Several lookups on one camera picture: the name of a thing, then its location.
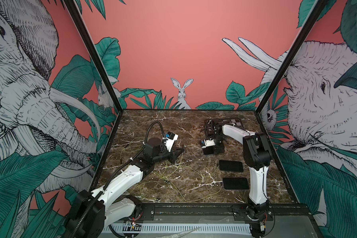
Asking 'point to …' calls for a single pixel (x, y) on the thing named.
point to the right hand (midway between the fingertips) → (215, 143)
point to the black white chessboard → (236, 121)
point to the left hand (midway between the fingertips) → (184, 148)
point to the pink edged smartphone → (236, 183)
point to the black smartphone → (231, 165)
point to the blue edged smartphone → (209, 150)
